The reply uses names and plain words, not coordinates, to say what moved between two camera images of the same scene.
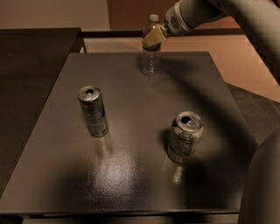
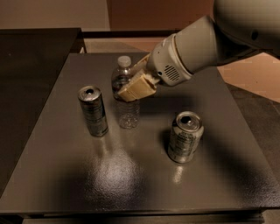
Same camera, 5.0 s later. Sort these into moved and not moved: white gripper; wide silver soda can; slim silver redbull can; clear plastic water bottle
Moved: white gripper; clear plastic water bottle
Not moved: wide silver soda can; slim silver redbull can
